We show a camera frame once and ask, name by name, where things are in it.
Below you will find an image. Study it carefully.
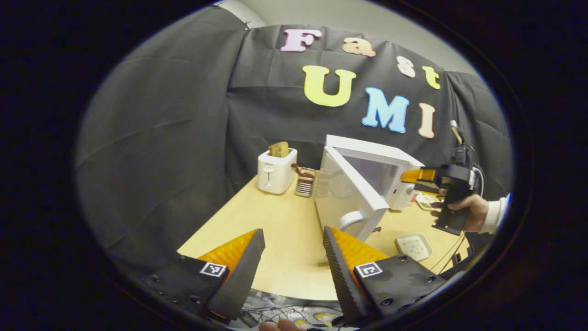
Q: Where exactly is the black backdrop cloth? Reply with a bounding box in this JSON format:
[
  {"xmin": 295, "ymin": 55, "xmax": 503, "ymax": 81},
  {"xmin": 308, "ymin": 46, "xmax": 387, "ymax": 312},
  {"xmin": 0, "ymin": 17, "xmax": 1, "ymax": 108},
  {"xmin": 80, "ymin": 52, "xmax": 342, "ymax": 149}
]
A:
[{"xmin": 76, "ymin": 7, "xmax": 513, "ymax": 276}]

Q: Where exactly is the white microwave oven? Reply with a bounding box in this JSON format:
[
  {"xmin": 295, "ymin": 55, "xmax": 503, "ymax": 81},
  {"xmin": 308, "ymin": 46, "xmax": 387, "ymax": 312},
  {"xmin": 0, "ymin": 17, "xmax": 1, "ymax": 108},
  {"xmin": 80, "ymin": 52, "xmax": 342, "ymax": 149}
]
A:
[{"xmin": 313, "ymin": 134, "xmax": 426, "ymax": 243}]

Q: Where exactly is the white toaster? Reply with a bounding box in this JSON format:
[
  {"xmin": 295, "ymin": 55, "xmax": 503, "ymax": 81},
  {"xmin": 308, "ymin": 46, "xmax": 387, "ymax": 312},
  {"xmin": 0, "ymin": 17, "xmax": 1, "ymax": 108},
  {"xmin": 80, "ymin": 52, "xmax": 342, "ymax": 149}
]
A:
[{"xmin": 257, "ymin": 148, "xmax": 298, "ymax": 195}]

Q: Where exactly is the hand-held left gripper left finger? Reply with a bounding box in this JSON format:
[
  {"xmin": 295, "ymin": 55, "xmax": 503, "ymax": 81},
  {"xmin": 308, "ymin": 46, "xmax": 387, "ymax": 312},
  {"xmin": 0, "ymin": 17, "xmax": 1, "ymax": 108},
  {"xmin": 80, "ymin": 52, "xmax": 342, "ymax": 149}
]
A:
[{"xmin": 142, "ymin": 228, "xmax": 266, "ymax": 323}]

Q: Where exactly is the tangle of black cables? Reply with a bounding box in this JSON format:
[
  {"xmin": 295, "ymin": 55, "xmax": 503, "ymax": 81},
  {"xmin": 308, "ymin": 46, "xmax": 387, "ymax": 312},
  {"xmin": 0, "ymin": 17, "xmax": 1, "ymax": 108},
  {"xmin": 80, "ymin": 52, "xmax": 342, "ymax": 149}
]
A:
[{"xmin": 238, "ymin": 293, "xmax": 360, "ymax": 330}]

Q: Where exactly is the metal wire basket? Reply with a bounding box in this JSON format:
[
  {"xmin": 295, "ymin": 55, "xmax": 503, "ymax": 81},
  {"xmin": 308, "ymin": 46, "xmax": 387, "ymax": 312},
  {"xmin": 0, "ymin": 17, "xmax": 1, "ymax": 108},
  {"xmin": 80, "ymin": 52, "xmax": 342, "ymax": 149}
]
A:
[{"xmin": 294, "ymin": 167, "xmax": 319, "ymax": 199}]

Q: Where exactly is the divided white dish with grains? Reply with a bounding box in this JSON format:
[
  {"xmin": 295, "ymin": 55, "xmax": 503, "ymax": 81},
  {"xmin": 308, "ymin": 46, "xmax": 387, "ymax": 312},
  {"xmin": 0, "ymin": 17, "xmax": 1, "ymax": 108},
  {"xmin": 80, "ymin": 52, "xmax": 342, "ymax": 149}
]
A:
[{"xmin": 414, "ymin": 192, "xmax": 444, "ymax": 212}]

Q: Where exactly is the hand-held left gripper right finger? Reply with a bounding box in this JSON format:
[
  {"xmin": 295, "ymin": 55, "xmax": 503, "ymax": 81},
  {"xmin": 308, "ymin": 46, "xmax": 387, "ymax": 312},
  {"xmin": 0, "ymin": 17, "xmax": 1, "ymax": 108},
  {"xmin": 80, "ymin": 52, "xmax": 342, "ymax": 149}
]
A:
[{"xmin": 322, "ymin": 225, "xmax": 449, "ymax": 325}]

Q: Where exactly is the small white square plate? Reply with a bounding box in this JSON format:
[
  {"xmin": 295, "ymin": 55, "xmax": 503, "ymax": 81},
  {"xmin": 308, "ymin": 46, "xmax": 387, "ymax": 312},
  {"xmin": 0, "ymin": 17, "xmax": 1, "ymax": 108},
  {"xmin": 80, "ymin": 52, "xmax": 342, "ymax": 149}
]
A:
[{"xmin": 395, "ymin": 232, "xmax": 434, "ymax": 263}]

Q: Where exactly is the brown wooden spoon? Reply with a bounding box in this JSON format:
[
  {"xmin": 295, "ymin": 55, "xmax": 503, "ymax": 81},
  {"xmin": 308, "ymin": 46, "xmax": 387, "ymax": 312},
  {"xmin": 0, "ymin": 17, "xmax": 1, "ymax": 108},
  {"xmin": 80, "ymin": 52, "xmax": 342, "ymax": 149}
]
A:
[{"xmin": 290, "ymin": 163, "xmax": 316, "ymax": 180}]

